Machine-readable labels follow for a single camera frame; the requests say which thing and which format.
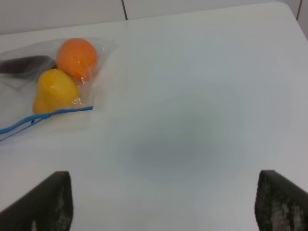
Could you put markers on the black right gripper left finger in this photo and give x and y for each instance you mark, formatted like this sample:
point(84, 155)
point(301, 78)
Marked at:
point(47, 207)

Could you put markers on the purple eggplant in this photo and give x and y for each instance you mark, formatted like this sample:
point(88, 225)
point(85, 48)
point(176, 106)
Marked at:
point(27, 64)

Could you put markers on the yellow fruit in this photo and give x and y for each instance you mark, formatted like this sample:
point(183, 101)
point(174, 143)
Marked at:
point(55, 90)

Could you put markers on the clear zip bag blue seal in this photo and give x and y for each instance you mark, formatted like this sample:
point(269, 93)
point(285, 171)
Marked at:
point(17, 92)

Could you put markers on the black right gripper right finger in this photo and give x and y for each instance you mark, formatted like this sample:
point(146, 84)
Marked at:
point(280, 205)

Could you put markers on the orange fruit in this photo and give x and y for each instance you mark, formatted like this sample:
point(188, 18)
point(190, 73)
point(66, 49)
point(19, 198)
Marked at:
point(78, 58)

